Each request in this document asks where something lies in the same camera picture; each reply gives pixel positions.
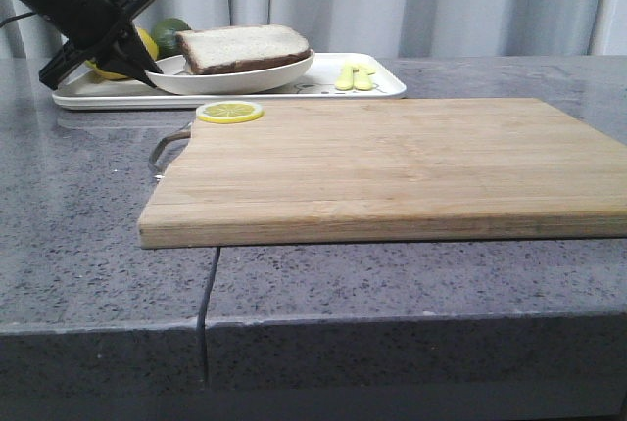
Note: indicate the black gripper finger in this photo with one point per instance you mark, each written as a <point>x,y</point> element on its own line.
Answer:
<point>128,41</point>
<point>134,65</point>

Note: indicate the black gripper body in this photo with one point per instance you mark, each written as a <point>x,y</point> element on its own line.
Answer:
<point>90,27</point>

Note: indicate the white round plate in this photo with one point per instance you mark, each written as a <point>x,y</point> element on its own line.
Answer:
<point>175,78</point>

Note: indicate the bread slice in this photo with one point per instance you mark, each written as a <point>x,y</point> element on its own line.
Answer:
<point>241,48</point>

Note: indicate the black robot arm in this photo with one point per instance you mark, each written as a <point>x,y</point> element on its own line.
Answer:
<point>101,31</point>

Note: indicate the white rectangular bear tray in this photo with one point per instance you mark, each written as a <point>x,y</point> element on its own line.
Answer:
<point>89,91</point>

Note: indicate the yellow lemon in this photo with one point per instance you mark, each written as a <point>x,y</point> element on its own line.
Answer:
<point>149,44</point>

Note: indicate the green lime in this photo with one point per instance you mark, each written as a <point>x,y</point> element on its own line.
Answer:
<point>164,34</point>

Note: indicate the lemon slice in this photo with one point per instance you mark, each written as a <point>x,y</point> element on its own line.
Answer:
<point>226,112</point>

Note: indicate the yellow plastic fork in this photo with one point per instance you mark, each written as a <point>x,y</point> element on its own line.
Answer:
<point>344,81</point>

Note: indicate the wooden cutting board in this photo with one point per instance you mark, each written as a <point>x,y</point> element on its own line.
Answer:
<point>316,171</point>

